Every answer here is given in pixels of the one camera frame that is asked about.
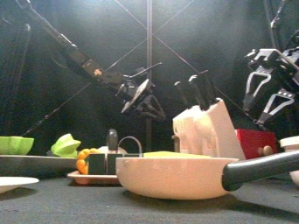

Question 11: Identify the thin diagonal frame cord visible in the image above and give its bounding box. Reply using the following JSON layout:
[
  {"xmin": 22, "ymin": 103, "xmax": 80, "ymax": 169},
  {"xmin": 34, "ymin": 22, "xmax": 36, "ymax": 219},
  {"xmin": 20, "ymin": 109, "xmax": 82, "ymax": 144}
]
[
  {"xmin": 22, "ymin": 0, "xmax": 196, "ymax": 137},
  {"xmin": 112, "ymin": 0, "xmax": 269, "ymax": 130}
]

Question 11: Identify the green toy cup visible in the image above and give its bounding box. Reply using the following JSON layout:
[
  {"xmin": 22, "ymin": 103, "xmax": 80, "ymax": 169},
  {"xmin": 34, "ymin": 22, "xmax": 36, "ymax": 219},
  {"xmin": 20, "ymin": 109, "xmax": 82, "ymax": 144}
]
[{"xmin": 0, "ymin": 136, "xmax": 34, "ymax": 156}]

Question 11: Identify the green toy pepper piece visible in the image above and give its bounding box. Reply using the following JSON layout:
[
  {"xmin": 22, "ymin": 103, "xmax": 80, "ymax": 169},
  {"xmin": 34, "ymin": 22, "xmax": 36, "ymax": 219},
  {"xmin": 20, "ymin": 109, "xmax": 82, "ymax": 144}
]
[{"xmin": 50, "ymin": 133, "xmax": 81, "ymax": 158}]

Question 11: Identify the cream pan with black handle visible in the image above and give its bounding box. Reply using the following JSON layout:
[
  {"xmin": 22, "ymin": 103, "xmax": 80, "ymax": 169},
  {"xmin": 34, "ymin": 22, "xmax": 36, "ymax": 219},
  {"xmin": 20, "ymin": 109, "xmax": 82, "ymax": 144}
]
[{"xmin": 114, "ymin": 150, "xmax": 299, "ymax": 201}]

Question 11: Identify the yellow toy food slice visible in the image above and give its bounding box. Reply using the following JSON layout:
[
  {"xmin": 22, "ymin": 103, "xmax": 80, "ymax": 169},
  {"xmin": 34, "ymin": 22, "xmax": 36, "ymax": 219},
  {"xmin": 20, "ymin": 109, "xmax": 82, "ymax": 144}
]
[{"xmin": 142, "ymin": 150, "xmax": 201, "ymax": 159}]

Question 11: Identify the orange toy corn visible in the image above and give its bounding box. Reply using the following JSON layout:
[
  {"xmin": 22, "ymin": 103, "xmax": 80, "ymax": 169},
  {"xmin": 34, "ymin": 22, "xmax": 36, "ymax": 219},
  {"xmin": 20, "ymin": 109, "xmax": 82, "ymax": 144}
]
[{"xmin": 74, "ymin": 148, "xmax": 101, "ymax": 176}]

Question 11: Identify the white cup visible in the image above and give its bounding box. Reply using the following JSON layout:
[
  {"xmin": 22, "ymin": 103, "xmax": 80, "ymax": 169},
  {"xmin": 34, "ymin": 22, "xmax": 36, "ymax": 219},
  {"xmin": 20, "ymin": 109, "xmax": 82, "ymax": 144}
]
[{"xmin": 279, "ymin": 135, "xmax": 299, "ymax": 188}]

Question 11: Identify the small pink tray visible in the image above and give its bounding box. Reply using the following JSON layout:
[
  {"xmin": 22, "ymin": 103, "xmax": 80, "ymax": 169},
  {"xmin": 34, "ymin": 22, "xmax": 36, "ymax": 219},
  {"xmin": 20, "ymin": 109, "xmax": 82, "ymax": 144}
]
[{"xmin": 66, "ymin": 170, "xmax": 120, "ymax": 186}]

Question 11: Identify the red box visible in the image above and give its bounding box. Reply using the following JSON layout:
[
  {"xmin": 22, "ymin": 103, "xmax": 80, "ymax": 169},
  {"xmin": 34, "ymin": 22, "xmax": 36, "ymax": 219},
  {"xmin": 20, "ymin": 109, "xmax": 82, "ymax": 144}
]
[{"xmin": 235, "ymin": 129, "xmax": 277, "ymax": 160}]

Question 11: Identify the black toy block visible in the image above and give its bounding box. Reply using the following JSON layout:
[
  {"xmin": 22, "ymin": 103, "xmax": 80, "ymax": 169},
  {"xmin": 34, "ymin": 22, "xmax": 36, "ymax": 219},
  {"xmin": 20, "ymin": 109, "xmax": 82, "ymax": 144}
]
[
  {"xmin": 106, "ymin": 152, "xmax": 126, "ymax": 176},
  {"xmin": 86, "ymin": 152, "xmax": 108, "ymax": 176}
]

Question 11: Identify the black handled knife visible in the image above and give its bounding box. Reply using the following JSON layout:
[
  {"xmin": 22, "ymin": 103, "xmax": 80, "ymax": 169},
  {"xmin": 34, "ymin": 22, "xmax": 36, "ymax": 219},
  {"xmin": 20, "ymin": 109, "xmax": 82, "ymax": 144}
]
[
  {"xmin": 188, "ymin": 74, "xmax": 212, "ymax": 112},
  {"xmin": 199, "ymin": 69, "xmax": 221, "ymax": 105},
  {"xmin": 172, "ymin": 80, "xmax": 196, "ymax": 110}
]

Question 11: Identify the wooden knob toy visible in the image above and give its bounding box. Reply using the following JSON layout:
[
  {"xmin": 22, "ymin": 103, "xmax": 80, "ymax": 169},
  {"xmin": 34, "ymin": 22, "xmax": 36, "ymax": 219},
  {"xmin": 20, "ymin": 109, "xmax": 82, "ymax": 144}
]
[{"xmin": 256, "ymin": 144, "xmax": 275, "ymax": 158}]

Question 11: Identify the white knife block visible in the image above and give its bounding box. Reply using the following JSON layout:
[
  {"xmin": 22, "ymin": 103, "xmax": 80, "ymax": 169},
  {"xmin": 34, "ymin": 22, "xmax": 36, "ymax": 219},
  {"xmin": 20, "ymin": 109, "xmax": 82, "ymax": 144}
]
[{"xmin": 172, "ymin": 98, "xmax": 248, "ymax": 161}]

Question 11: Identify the metal tray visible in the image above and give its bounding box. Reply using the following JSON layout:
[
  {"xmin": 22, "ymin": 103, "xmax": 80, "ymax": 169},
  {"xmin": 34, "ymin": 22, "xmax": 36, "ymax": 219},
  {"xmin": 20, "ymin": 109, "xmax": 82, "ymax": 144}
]
[{"xmin": 0, "ymin": 154, "xmax": 80, "ymax": 179}]

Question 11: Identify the white plate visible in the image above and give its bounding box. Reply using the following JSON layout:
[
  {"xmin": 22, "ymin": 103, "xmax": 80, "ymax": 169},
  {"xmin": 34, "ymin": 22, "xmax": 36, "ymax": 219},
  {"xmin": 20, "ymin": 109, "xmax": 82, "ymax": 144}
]
[{"xmin": 0, "ymin": 176, "xmax": 41, "ymax": 195}]

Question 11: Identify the black vertical frame pole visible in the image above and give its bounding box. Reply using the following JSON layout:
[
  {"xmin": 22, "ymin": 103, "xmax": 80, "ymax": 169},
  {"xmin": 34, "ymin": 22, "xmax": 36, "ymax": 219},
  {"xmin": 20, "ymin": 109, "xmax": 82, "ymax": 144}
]
[{"xmin": 144, "ymin": 0, "xmax": 154, "ymax": 152}]

